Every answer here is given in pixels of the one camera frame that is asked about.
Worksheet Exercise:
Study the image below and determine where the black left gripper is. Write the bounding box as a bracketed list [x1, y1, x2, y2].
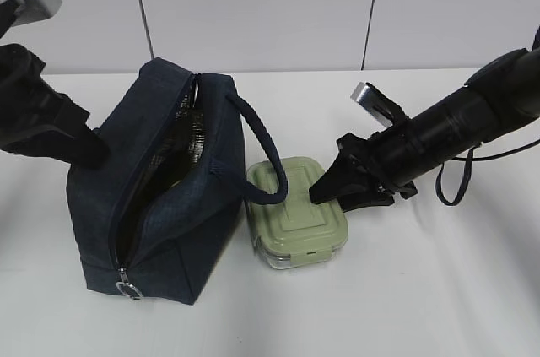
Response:
[1, 44, 109, 170]

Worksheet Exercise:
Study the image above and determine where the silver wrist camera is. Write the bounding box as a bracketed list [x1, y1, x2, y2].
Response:
[1, 0, 62, 35]
[350, 82, 404, 128]

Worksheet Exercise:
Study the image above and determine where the navy blue lunch bag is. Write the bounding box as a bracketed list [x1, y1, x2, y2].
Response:
[67, 58, 288, 305]

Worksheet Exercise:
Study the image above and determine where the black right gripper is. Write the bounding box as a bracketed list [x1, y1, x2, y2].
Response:
[309, 118, 419, 210]

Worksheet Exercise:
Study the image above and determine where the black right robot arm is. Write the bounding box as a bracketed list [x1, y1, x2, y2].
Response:
[310, 48, 539, 212]

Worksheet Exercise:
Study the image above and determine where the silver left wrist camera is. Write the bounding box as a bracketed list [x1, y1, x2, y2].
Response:
[1, 0, 62, 35]

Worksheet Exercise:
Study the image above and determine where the green lidded glass container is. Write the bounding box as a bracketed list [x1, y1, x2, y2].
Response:
[246, 156, 348, 270]

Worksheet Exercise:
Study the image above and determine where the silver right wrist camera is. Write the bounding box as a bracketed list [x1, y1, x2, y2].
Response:
[350, 82, 404, 128]

